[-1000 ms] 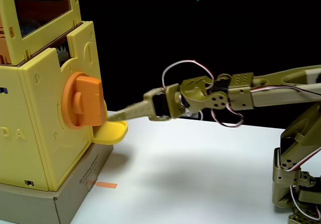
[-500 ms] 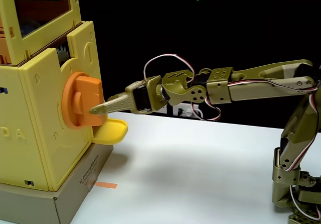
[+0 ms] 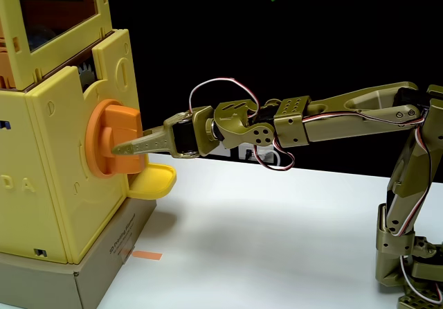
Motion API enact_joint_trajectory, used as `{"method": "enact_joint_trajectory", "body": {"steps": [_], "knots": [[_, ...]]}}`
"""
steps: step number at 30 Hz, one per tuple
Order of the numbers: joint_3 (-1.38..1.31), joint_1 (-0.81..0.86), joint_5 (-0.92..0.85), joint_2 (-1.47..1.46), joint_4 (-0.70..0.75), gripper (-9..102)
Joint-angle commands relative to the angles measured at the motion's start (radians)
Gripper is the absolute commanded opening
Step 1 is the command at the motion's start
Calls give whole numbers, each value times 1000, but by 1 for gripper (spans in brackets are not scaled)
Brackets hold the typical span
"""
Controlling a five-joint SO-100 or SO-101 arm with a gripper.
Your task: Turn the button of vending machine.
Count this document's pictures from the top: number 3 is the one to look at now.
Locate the grey plastic gear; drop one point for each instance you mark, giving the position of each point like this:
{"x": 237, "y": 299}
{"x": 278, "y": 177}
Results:
{"x": 86, "y": 75}

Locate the clear tape tab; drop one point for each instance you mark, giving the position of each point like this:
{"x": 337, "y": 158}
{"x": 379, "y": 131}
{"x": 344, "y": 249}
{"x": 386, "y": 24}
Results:
{"x": 126, "y": 253}

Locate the orange turning knob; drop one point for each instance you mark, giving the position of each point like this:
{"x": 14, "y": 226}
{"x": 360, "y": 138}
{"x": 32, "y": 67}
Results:
{"x": 121, "y": 122}

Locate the orange tape strip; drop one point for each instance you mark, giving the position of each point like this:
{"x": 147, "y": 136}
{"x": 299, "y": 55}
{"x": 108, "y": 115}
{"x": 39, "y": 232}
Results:
{"x": 149, "y": 255}

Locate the white wall power socket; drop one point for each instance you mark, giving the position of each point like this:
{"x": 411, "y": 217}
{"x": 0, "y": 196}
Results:
{"x": 245, "y": 151}

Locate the yellow toy vending machine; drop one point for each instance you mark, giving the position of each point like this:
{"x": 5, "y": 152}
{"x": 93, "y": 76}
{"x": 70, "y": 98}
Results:
{"x": 52, "y": 156}

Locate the yellow dispensing tray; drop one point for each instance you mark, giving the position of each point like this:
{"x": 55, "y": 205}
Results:
{"x": 152, "y": 181}

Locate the brown cardboard box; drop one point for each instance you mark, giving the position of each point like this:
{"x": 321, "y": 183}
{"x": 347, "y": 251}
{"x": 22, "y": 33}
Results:
{"x": 100, "y": 271}

